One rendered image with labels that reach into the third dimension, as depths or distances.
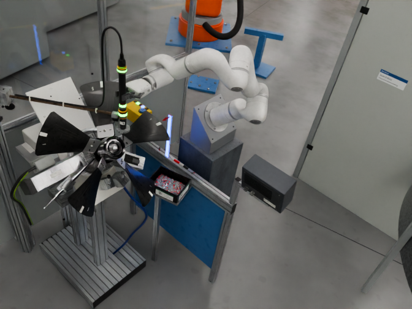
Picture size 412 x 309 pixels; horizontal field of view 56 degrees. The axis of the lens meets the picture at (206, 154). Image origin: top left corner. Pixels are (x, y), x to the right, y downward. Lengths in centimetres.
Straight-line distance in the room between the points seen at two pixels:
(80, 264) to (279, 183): 161
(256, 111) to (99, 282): 158
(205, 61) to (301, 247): 201
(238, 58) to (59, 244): 194
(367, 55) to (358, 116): 49
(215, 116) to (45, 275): 163
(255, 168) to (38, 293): 174
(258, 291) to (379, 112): 161
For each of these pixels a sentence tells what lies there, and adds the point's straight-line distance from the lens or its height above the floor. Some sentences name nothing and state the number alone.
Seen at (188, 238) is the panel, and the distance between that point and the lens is 285.
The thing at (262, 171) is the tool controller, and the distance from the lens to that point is 196.
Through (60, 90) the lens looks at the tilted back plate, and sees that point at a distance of 225.
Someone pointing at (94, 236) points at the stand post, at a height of 42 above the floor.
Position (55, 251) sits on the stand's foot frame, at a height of 8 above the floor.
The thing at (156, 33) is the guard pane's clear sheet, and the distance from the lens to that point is 303.
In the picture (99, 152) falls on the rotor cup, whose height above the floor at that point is 119.
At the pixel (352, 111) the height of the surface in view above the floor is 91.
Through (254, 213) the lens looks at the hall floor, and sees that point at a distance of 343.
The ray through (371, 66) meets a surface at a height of 131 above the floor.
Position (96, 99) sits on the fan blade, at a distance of 210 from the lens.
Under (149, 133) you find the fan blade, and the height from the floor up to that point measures 118.
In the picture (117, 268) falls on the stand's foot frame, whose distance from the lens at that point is 291.
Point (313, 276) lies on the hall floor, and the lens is 322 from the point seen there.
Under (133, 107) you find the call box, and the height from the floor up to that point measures 107.
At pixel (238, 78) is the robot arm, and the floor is 167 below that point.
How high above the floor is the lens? 255
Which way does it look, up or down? 41 degrees down
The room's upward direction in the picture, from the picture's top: 10 degrees clockwise
